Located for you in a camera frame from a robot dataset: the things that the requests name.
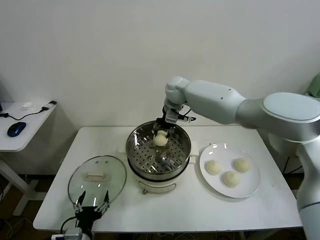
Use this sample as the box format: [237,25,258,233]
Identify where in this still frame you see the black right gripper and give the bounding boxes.
[151,116,178,141]

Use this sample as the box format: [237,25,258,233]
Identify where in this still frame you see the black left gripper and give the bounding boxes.
[72,190,112,230]

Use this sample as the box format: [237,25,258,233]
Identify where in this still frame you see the white steamed baozi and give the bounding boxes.
[204,159,223,175]
[221,170,241,188]
[152,130,168,147]
[233,157,252,173]

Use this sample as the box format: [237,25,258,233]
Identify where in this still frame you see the glass lid with cream handle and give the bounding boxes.
[67,155,128,204]

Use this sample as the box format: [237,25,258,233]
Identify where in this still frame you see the steel perforated steamer basket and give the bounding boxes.
[125,120,192,176]

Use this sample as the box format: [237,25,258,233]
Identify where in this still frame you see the white electric cooker base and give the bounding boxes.
[118,139,200,196]

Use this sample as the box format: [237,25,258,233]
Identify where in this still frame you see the white round plate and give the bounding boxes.
[199,142,262,199]

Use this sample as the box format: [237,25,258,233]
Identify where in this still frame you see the white side desk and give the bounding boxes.
[0,100,58,217]

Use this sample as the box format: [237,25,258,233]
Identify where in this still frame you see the blue computer mouse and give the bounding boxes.
[6,121,27,138]

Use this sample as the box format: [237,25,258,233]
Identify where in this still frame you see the pale green appliance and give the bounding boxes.
[305,74,320,99]

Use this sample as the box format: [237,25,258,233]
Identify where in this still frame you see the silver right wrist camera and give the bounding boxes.
[164,108,198,125]

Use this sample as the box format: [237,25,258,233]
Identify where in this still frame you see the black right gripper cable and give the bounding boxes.
[183,102,194,119]

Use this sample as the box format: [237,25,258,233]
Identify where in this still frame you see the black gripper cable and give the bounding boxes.
[183,102,194,119]
[60,215,79,235]

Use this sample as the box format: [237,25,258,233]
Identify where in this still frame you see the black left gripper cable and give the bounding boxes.
[60,215,79,235]

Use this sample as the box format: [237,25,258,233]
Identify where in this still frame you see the black cable with adapter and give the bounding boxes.
[0,100,58,121]

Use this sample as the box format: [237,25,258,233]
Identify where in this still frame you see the black power cable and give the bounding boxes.
[282,155,301,174]

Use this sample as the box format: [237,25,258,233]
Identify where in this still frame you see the black desk base frame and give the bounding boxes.
[284,172,306,192]

